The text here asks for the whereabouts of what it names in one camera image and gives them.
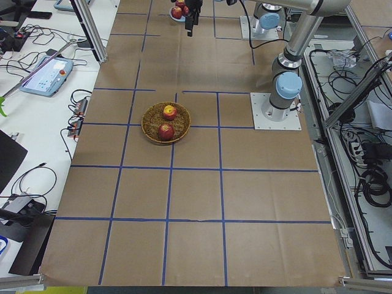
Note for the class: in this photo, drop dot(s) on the aluminium frame post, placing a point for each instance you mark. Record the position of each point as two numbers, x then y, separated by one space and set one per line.
89 28

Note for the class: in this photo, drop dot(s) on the metal rod with green tip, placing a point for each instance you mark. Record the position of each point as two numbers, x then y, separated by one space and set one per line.
33 72

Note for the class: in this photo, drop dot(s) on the blue teach pendant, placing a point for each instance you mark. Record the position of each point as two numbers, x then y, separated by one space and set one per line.
48 80

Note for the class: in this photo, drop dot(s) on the yellow-red apple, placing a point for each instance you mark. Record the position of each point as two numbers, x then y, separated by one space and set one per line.
169 112

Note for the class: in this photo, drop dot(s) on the black gripper near plate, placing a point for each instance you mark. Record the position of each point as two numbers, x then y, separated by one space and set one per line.
193 5

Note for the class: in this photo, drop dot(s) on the red apple on plate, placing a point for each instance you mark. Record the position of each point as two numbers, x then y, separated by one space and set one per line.
180 3
185 11
176 12

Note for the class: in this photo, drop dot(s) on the wicker basket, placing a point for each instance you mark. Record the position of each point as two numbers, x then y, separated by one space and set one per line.
153 118

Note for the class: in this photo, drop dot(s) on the dark red apple in basket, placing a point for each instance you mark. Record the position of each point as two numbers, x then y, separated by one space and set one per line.
166 132

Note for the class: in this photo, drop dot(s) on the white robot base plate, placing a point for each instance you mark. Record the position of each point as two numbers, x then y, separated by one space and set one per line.
267 117
248 31

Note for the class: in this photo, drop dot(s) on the silver robot arm near basket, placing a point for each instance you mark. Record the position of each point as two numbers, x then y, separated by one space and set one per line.
286 83

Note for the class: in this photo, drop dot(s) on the grey blue plate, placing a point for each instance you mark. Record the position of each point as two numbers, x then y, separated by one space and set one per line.
181 20

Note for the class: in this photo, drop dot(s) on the brown paper table cover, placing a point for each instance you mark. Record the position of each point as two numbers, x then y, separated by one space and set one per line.
226 205

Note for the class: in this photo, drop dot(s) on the black laptop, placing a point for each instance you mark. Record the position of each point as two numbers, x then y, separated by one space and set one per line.
12 156

